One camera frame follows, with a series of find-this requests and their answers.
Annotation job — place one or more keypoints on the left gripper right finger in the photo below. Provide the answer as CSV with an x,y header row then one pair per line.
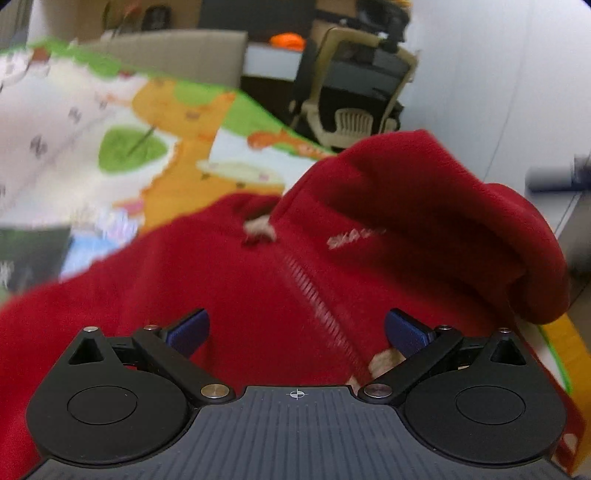
x,y
425,350

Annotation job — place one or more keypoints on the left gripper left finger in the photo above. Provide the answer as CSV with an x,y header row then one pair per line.
x,y
168,351

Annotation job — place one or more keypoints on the red fleece hooded jacket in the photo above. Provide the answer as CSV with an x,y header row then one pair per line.
x,y
298,286

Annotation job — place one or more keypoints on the beige office chair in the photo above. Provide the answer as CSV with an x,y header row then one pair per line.
x,y
348,87

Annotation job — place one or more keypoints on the beige sofa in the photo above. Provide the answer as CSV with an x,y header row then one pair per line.
x,y
203,56

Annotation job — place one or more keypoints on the orange object on desk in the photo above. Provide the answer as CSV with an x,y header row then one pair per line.
x,y
288,41

